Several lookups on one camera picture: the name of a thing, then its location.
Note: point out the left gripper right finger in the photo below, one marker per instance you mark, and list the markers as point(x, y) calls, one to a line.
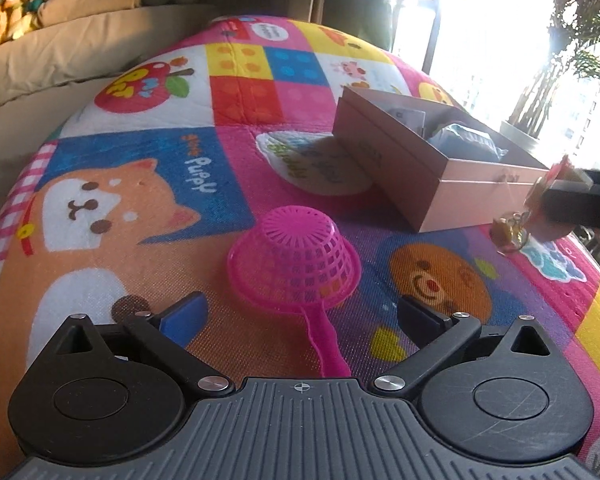
point(441, 341)

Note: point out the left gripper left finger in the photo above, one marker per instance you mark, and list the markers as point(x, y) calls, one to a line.
point(164, 338)

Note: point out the red yellow keychain toy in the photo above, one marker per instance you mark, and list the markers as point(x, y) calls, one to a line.
point(512, 231)

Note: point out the pink plastic sieve toy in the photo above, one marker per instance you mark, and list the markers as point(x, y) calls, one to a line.
point(295, 261)

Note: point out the white battery charger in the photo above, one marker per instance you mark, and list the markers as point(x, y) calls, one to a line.
point(412, 119)

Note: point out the colourful cartoon play mat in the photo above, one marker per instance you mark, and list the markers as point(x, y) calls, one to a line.
point(137, 199)

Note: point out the blue plastic bag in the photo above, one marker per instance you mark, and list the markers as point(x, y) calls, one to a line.
point(456, 141)

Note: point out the pink cardboard box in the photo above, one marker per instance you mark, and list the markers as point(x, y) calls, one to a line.
point(431, 190)

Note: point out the potted plant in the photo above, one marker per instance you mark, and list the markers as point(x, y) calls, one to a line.
point(573, 50)

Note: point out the beige sofa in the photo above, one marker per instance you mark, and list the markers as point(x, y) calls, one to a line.
point(48, 74)

